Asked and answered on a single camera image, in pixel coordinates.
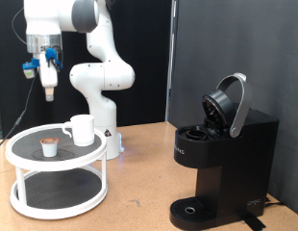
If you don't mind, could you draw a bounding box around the white mug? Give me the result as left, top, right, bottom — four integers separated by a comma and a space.
62, 114, 96, 147

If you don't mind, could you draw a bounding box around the black tape strip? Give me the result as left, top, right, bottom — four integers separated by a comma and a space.
243, 216, 267, 231

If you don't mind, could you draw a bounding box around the black curtain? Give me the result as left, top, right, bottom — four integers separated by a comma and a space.
0, 0, 173, 140

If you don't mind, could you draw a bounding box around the black power cord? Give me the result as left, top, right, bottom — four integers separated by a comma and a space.
263, 196, 286, 208

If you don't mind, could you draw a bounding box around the vertical metal pole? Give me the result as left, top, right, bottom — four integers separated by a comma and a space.
164, 0, 180, 123

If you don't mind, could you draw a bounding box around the white two-tier turntable rack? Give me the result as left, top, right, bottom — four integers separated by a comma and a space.
4, 123, 109, 220

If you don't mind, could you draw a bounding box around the blue mounted wrist camera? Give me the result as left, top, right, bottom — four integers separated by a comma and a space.
22, 59, 40, 80

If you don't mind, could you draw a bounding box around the blue cable clip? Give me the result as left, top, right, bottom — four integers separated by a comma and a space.
44, 47, 64, 70

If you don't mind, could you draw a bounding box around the black cable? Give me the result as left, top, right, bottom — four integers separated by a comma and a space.
0, 8, 39, 152

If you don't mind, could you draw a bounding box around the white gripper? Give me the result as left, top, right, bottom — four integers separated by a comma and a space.
38, 51, 59, 103

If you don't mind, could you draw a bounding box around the orange rimmed coffee pod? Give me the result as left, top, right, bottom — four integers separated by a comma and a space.
39, 137, 61, 158

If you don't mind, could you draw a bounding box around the dark grey backdrop panel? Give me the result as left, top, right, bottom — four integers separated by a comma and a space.
169, 0, 298, 218

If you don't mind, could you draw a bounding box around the black Keurig coffee machine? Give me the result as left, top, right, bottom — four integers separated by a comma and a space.
169, 72, 280, 231

